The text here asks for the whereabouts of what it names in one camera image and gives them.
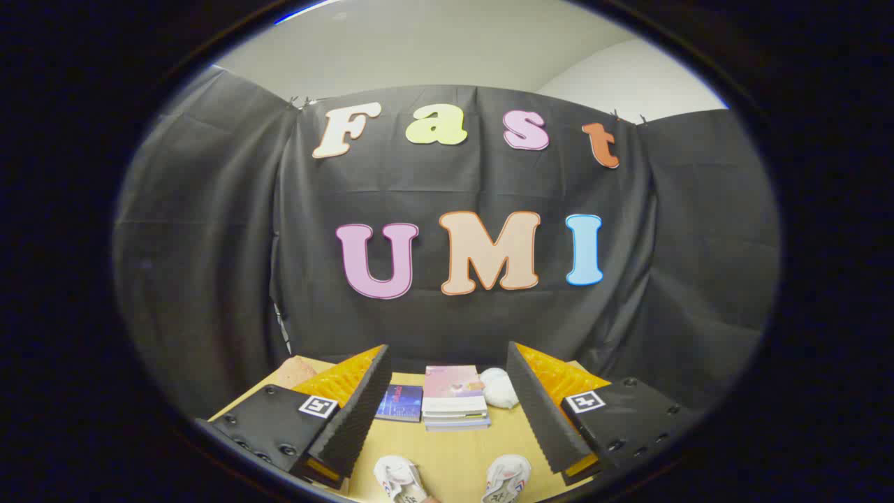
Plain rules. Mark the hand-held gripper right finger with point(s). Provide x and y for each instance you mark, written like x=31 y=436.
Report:
x=541 y=412

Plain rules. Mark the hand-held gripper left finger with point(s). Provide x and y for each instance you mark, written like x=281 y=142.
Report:
x=360 y=419

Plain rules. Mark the white canvas shoe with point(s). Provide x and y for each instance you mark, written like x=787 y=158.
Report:
x=504 y=478
x=398 y=478

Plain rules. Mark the dark blue book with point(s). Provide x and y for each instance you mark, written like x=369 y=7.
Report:
x=399 y=404

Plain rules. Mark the white fluffy ball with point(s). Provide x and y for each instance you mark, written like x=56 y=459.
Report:
x=497 y=391

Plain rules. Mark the orange fluffy ball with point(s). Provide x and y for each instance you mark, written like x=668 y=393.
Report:
x=293 y=372

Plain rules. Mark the blue-edged book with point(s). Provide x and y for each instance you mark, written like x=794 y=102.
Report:
x=457 y=425

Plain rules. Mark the white book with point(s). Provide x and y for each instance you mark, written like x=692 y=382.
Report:
x=454 y=416

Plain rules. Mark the pink cover book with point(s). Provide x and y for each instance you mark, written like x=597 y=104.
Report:
x=452 y=385

